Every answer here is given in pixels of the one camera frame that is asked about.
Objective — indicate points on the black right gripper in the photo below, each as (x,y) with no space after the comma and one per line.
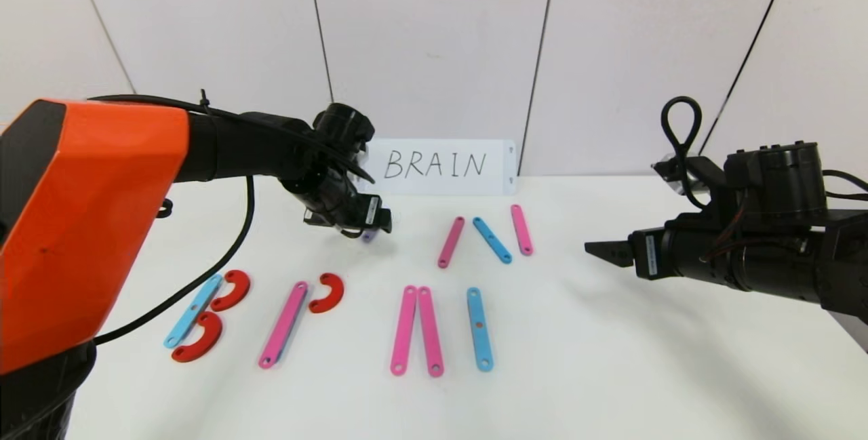
(649,254)

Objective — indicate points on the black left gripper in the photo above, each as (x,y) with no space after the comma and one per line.
(373,211)

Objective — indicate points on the purple short bar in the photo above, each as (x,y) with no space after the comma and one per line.
(368,237)

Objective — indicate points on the short pink bar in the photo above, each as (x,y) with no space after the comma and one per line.
(451,243)
(521,230)

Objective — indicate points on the long pink bar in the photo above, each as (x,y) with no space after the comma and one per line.
(430,330)
(283,325)
(404,330)

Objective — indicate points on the black and orange left arm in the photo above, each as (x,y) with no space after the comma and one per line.
(88,223)

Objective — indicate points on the white BRAIN sign card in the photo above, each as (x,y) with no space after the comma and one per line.
(441,186)

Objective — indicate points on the blue three-hole bar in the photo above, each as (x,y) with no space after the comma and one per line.
(491,241)

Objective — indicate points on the blue bar with orange backing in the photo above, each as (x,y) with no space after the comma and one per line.
(479,344)

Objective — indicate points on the large red C-shaped piece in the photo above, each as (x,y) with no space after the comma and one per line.
(213,338)

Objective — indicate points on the long blue bar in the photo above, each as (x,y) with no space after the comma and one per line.
(193,311)

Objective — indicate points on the black robot torso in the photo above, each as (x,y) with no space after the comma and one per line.
(34,406)

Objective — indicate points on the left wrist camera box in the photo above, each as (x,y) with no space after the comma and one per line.
(319,217)

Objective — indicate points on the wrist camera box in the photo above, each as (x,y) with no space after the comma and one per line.
(671,174)
(319,217)

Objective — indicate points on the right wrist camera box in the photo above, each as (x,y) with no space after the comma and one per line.
(671,174)

